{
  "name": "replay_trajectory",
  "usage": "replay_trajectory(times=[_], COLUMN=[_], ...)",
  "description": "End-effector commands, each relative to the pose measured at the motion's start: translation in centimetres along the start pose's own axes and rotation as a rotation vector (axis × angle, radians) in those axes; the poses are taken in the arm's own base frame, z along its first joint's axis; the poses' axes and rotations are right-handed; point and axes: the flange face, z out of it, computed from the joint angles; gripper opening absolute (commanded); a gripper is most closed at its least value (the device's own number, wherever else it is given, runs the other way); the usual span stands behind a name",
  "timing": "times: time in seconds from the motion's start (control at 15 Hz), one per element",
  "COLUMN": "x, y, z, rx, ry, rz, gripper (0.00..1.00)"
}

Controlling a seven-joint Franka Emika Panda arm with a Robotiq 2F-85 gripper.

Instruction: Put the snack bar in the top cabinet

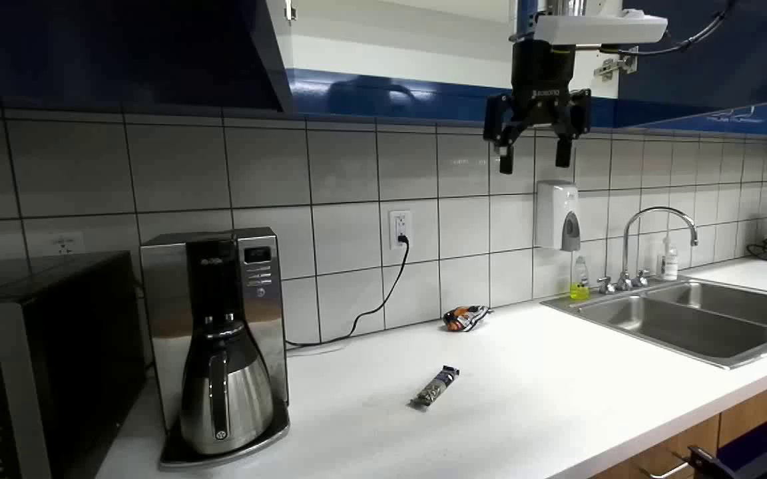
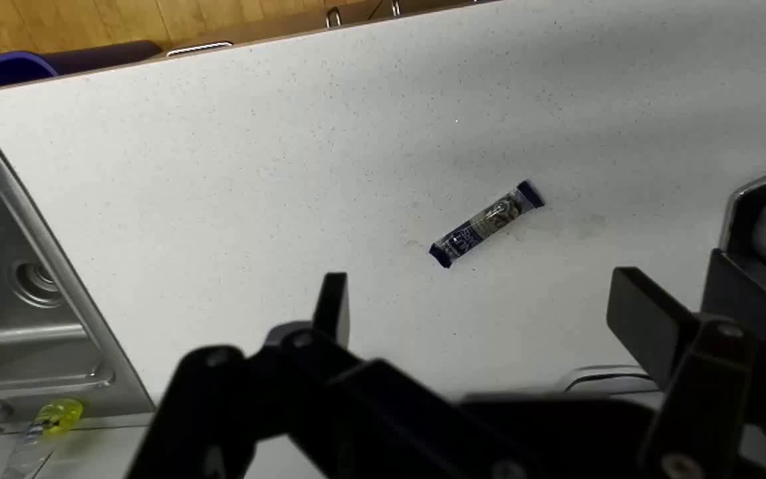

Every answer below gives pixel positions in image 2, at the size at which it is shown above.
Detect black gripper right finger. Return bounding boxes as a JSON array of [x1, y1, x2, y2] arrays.
[[606, 266, 766, 479]]

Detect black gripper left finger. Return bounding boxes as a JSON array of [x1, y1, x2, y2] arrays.
[[126, 270, 526, 479]]

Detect blue nut snack bar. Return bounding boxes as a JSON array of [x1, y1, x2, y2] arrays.
[[426, 178, 547, 270]]

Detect wooden lower cabinet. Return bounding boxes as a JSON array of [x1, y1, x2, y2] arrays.
[[0, 0, 493, 67]]

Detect black steel coffee maker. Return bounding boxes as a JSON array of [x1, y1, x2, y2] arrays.
[[699, 161, 766, 354]]

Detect stainless steel sink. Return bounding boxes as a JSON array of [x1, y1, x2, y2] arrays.
[[0, 127, 158, 429]]

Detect blue plastic bin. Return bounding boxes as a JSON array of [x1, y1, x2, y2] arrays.
[[0, 51, 59, 96]]

